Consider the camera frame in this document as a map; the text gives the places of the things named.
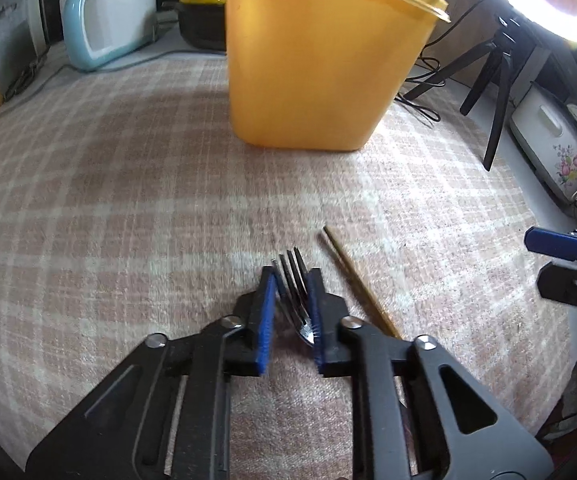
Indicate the red-tipped wooden chopstick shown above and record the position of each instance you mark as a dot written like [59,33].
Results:
[363,285]

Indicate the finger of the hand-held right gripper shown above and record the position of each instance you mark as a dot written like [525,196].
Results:
[553,242]
[568,282]

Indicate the light blue white toaster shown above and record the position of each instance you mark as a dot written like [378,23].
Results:
[103,20]

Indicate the checked beige blanket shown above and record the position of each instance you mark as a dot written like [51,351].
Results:
[118,200]

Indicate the black tripod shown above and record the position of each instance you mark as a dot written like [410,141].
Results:
[495,85]

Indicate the orange plastic container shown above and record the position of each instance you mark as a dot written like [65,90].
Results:
[318,60]

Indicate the metal fork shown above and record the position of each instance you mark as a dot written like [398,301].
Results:
[296,305]

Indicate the white floral rice cooker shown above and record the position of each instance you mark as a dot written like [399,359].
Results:
[553,145]

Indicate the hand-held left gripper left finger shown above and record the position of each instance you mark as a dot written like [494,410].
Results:
[267,320]

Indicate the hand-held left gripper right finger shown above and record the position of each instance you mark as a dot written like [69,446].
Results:
[314,322]

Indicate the white appliance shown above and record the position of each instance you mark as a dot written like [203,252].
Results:
[13,25]

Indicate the black pot with yellow lid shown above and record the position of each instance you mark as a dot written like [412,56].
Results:
[201,15]

